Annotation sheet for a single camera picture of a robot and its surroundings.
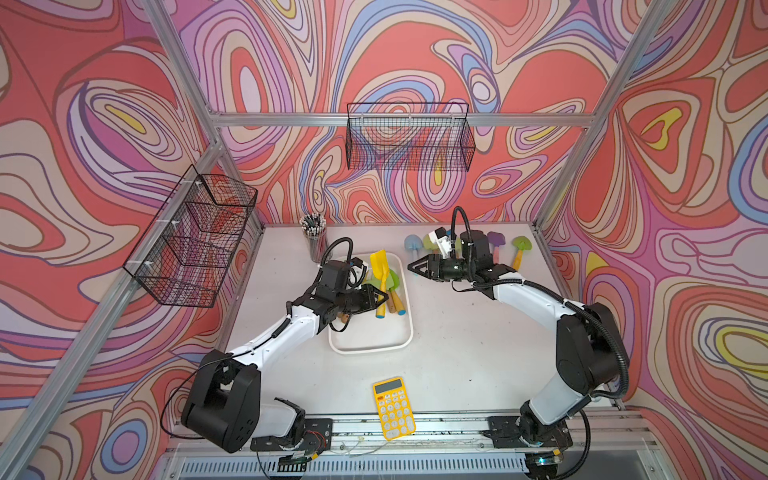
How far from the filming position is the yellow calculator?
748 millimetres

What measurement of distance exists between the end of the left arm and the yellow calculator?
0.78ft

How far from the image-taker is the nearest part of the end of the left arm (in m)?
0.62
